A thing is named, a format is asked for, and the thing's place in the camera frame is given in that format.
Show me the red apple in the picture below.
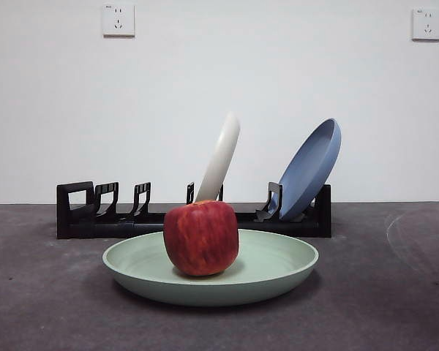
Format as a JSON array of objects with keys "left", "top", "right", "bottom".
[{"left": 162, "top": 200, "right": 240, "bottom": 277}]

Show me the green plate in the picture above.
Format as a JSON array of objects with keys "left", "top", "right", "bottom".
[{"left": 102, "top": 228, "right": 320, "bottom": 307}]

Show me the white wall socket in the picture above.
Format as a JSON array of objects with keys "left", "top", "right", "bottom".
[
  {"left": 102, "top": 2, "right": 135, "bottom": 38},
  {"left": 410, "top": 7, "right": 439, "bottom": 42}
]

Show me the black plate rack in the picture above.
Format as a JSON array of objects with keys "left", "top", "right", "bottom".
[{"left": 56, "top": 181, "right": 332, "bottom": 239}]

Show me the white plate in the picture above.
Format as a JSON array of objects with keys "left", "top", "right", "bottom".
[{"left": 193, "top": 111, "right": 241, "bottom": 203}]

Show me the blue plate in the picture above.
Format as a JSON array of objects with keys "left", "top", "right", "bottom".
[{"left": 277, "top": 117, "right": 342, "bottom": 222}]

